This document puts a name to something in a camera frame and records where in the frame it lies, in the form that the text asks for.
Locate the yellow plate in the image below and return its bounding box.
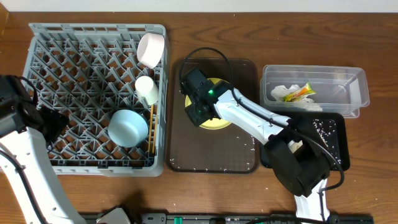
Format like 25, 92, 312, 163
185, 78, 231, 130

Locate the cream cup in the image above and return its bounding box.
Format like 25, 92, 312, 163
135, 76, 159, 106

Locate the pink bowl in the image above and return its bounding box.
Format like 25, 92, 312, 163
137, 33, 165, 69

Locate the white napkin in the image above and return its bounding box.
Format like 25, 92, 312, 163
271, 85, 323, 112

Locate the light blue bowl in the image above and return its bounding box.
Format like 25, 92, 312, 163
108, 110, 149, 147

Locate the green snack wrapper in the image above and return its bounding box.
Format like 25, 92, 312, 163
282, 83, 316, 102

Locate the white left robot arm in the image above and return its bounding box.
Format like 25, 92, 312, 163
1, 75, 86, 223

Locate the dark brown serving tray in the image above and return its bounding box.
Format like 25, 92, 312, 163
167, 58, 259, 174

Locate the grey plastic dish rack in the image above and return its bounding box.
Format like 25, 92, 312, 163
24, 23, 170, 177

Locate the spilled rice pile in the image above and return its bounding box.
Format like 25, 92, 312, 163
313, 119, 330, 149

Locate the black tray bin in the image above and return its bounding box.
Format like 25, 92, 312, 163
278, 111, 350, 171

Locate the clear plastic bin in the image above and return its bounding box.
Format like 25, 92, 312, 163
260, 65, 370, 118

